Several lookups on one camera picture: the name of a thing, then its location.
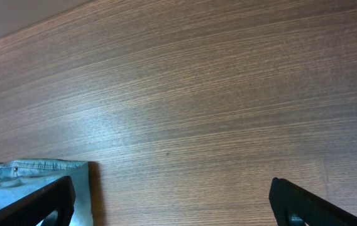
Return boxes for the light blue denim shorts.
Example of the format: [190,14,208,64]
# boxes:
[0,159,94,225]

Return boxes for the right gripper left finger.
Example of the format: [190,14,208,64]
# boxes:
[0,176,75,226]

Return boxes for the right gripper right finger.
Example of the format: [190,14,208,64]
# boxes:
[269,178,357,226]

